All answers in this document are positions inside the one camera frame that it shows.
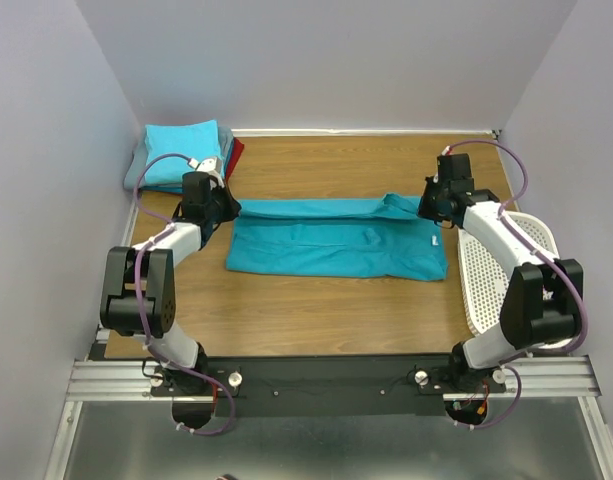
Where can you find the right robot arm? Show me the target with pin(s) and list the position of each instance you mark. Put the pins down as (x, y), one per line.
(543, 303)

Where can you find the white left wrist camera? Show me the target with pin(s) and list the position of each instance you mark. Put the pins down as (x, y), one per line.
(213, 166)

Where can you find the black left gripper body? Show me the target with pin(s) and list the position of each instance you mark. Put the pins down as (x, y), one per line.
(220, 209)

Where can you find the folded light blue t-shirt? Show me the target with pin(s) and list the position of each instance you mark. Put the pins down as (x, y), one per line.
(198, 141)

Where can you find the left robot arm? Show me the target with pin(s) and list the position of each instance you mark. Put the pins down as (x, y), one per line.
(139, 294)

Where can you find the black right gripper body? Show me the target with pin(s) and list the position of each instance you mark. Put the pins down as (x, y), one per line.
(430, 205)

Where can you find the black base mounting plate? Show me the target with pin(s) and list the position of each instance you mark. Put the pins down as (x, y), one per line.
(320, 386)

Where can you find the teal t-shirt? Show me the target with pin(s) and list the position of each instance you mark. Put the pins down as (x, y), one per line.
(353, 237)

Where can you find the aluminium rail frame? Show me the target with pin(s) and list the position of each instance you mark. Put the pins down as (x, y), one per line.
(111, 428)

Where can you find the folded red t-shirt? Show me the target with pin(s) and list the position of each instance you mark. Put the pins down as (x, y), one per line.
(235, 154)

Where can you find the white perforated laundry basket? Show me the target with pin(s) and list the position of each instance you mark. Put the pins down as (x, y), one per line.
(483, 281)

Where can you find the folded grey t-shirt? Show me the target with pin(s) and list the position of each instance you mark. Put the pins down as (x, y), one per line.
(140, 155)

